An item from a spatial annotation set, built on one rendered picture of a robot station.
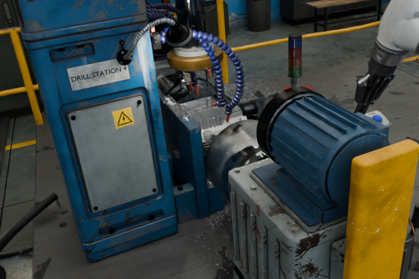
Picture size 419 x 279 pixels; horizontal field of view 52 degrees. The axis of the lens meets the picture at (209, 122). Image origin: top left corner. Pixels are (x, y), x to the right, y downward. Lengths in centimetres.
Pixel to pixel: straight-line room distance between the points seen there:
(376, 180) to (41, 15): 80
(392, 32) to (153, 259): 93
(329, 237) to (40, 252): 96
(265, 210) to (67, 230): 84
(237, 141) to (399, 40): 49
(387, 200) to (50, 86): 80
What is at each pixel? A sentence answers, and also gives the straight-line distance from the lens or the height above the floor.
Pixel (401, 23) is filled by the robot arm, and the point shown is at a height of 145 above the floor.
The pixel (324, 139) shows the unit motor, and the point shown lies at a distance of 82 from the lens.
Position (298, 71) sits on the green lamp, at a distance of 196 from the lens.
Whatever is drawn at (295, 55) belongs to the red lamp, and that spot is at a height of 113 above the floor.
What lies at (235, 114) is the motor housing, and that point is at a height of 109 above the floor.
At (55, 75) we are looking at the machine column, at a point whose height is 140.
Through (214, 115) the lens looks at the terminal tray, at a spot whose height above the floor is 112.
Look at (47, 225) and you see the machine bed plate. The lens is 164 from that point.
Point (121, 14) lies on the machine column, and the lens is 111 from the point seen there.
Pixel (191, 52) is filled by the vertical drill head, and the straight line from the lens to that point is 133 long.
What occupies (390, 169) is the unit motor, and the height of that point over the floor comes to 132.
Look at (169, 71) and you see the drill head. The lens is 176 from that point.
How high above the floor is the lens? 174
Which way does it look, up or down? 26 degrees down
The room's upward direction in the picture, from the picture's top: 5 degrees counter-clockwise
